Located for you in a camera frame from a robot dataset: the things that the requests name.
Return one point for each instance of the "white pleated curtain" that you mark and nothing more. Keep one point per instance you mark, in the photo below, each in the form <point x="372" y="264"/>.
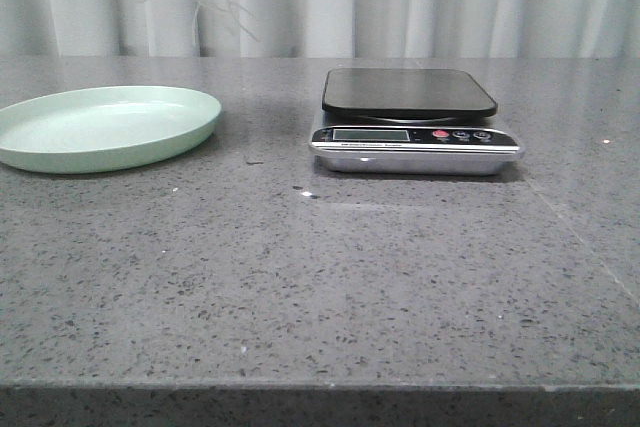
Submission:
<point x="351" y="28"/>

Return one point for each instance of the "light green round plate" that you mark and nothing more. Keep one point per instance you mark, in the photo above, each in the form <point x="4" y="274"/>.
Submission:
<point x="105" y="128"/>

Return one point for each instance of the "silver black kitchen scale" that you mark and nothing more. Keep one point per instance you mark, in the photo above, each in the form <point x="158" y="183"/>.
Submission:
<point x="410" y="121"/>

